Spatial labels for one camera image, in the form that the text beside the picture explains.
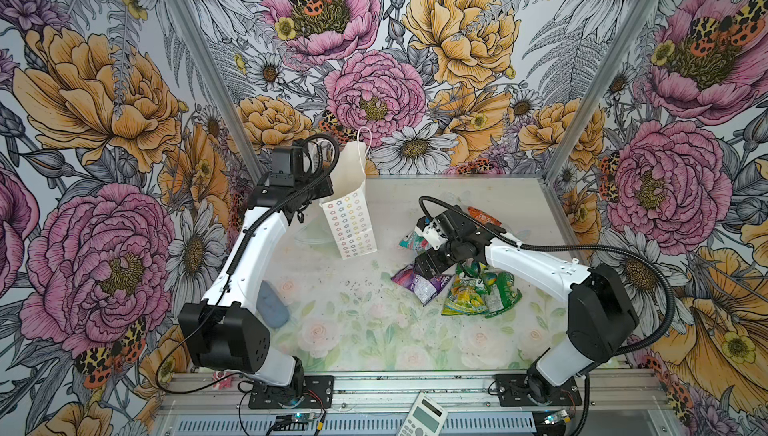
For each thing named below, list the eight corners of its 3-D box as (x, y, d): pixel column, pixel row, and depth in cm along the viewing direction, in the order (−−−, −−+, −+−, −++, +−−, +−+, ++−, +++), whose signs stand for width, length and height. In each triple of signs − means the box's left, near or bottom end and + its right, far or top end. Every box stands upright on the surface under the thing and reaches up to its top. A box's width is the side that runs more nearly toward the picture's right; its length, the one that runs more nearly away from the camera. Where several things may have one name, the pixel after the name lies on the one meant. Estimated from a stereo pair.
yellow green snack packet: (443, 317, 88) (445, 311, 84) (439, 282, 95) (441, 275, 91) (486, 317, 88) (491, 311, 84) (479, 283, 95) (483, 275, 91)
